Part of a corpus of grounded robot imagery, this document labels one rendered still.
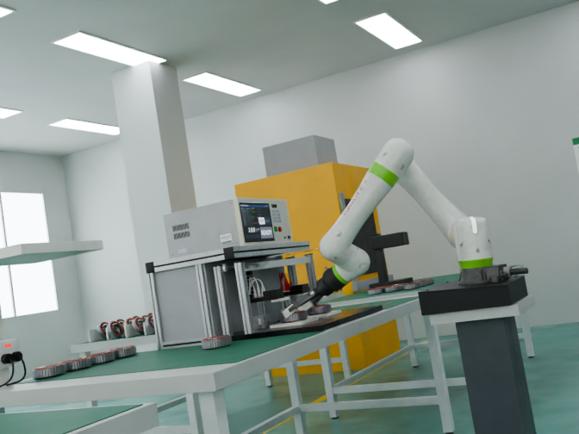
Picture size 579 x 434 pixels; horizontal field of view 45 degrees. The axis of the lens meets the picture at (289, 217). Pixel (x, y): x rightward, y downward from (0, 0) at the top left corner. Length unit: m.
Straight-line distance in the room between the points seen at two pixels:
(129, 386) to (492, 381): 1.30
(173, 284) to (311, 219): 3.86
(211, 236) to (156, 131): 4.19
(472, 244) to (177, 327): 1.23
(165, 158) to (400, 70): 3.05
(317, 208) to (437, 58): 2.62
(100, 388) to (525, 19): 6.83
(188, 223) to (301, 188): 3.77
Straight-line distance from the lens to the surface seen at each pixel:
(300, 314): 2.83
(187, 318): 2.90
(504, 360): 2.65
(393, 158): 2.63
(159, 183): 7.00
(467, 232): 2.65
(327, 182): 6.60
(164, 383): 2.02
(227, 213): 2.91
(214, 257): 2.78
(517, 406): 2.68
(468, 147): 8.10
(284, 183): 6.80
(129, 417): 1.52
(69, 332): 10.82
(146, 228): 7.10
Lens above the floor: 0.98
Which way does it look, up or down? 5 degrees up
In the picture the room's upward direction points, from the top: 9 degrees counter-clockwise
